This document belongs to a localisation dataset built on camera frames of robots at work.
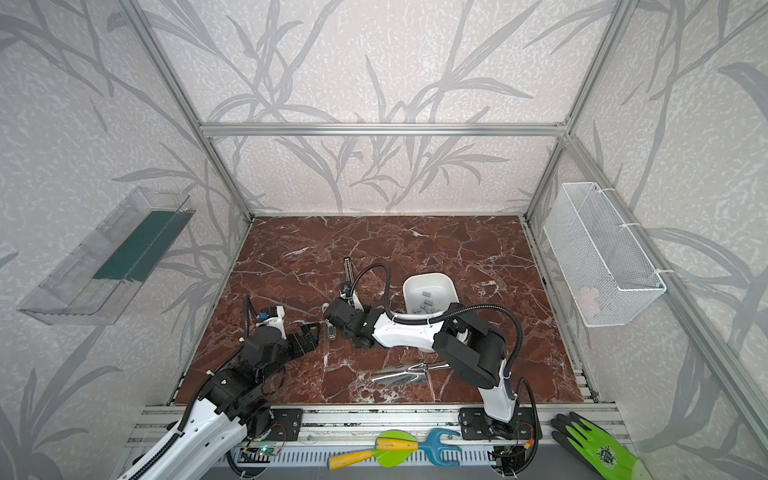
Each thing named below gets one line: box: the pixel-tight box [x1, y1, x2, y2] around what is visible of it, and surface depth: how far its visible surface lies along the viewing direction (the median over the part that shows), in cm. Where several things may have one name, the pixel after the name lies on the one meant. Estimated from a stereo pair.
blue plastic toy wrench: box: [418, 428, 463, 468], surface depth 70 cm
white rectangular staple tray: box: [403, 273, 460, 315], surface depth 98 cm
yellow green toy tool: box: [327, 430, 419, 471], surface depth 71 cm
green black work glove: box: [550, 412, 653, 480], surface depth 70 cm
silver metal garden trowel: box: [371, 363, 451, 383], surface depth 82 cm
